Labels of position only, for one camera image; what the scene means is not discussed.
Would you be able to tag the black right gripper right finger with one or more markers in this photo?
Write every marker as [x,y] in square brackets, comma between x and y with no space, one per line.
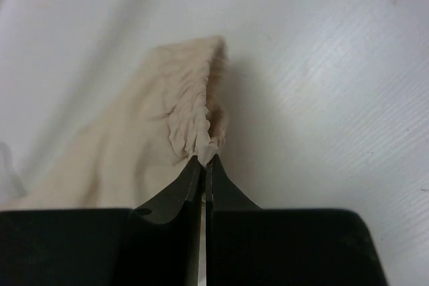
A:
[249,245]

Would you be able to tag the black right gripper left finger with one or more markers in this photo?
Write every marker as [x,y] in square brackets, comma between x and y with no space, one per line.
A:
[154,244]

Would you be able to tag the beige trousers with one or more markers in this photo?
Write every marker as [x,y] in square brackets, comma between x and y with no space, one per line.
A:
[168,113]

